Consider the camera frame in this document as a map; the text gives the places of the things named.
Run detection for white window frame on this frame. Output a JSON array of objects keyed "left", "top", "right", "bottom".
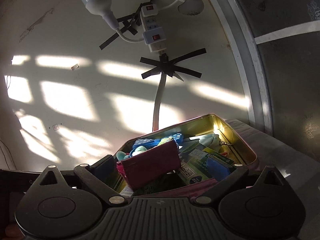
[{"left": 210, "top": 0, "right": 319, "bottom": 135}]

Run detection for blue polka dot headband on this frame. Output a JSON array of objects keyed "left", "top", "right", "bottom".
[{"left": 129, "top": 133, "right": 184, "bottom": 157}]

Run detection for white power strip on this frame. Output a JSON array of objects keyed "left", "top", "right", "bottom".
[{"left": 140, "top": 4, "right": 167, "bottom": 54}]

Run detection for black tape cross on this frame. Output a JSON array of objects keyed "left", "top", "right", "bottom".
[{"left": 140, "top": 48, "right": 207, "bottom": 79}]

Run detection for upper black tape strips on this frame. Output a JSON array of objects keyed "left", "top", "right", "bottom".
[{"left": 99, "top": 0, "right": 153, "bottom": 50}]

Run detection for white flat power cable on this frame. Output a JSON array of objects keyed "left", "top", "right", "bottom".
[{"left": 152, "top": 51, "right": 169, "bottom": 132}]

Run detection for green white toothpaste box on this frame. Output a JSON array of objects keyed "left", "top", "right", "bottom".
[{"left": 178, "top": 149, "right": 234, "bottom": 185}]

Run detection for teal plush toy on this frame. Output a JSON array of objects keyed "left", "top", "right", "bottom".
[{"left": 116, "top": 146, "right": 147, "bottom": 161}]

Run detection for white wall sticker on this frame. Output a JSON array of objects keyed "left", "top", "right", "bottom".
[{"left": 52, "top": 124, "right": 59, "bottom": 131}]

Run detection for teal zip pouch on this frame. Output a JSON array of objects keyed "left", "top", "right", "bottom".
[{"left": 179, "top": 133, "right": 222, "bottom": 153}]

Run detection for white lamp bulb plug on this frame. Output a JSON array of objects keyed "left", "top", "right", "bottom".
[{"left": 81, "top": 0, "right": 144, "bottom": 43}]

